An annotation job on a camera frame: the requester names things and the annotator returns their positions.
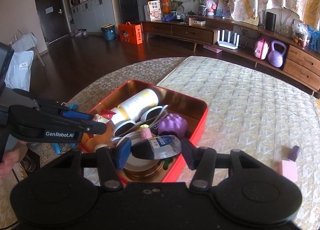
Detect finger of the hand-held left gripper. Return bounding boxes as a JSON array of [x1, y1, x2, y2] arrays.
[[37, 110, 107, 135], [14, 89, 93, 121]]

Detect table with white cloth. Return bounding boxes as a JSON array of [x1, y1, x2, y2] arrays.
[[11, 32, 45, 68]]

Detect cream quilted mat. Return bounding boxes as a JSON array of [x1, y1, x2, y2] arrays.
[[156, 56, 320, 230]]

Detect clear plastic bag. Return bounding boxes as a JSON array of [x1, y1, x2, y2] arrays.
[[292, 21, 310, 46]]

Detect wooden TV cabinet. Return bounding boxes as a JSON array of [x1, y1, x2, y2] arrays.
[[140, 15, 320, 95]]

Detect teal trash bin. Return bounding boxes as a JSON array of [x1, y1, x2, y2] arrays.
[[101, 24, 116, 40]]

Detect white sunglasses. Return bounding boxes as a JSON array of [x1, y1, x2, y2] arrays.
[[112, 105, 168, 138]]

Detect pink block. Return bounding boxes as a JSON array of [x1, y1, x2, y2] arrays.
[[279, 160, 298, 182]]

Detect grey cabinet with shelves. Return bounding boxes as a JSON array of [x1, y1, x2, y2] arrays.
[[61, 0, 120, 34]]

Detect purple block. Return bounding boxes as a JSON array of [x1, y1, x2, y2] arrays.
[[289, 145, 300, 161]]

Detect black fridge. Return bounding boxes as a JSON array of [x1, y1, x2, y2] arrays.
[[119, 0, 155, 24]]

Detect red tin box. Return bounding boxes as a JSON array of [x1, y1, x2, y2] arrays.
[[77, 79, 208, 183]]

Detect person's left hand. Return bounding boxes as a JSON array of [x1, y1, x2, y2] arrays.
[[0, 141, 28, 180]]

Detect pink doll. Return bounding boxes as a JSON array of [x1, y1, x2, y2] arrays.
[[201, 0, 218, 16]]

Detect dark wooden door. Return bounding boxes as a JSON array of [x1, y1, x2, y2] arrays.
[[34, 0, 70, 44]]

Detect white plastic bag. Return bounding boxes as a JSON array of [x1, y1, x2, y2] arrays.
[[4, 50, 35, 91]]

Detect orange gift box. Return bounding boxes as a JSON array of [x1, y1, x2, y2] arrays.
[[118, 22, 143, 44]]

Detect small potted plant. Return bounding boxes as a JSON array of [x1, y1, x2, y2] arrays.
[[170, 0, 187, 19]]

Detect purple spiky massage toy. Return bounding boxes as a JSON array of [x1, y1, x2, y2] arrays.
[[157, 113, 188, 137]]

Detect black speaker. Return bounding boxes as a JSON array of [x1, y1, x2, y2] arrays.
[[264, 12, 277, 32]]

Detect small bottle with black cap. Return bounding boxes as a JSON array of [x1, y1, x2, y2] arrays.
[[131, 135, 182, 161]]

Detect beige patterned tablecloth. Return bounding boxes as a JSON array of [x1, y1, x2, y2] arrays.
[[0, 57, 188, 230]]

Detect pink toy case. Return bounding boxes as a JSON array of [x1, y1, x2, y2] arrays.
[[254, 38, 270, 60]]

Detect red and white snack packet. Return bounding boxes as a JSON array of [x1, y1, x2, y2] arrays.
[[93, 110, 117, 124]]

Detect white and yellow bottle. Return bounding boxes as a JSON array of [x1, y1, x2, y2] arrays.
[[110, 88, 160, 125]]

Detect white router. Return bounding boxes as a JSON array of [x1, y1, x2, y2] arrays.
[[217, 30, 240, 50]]

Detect round tin lid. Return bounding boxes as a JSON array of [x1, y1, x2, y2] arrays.
[[124, 132, 164, 179]]

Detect white and brown snack bag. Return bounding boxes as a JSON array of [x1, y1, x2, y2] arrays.
[[147, 1, 162, 22]]

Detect purple kettlebell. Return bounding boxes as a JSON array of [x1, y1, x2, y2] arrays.
[[267, 40, 287, 68]]

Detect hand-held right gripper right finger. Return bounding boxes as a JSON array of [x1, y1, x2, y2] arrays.
[[180, 138, 283, 192]]

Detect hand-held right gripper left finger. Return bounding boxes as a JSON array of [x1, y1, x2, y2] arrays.
[[50, 138, 132, 192]]

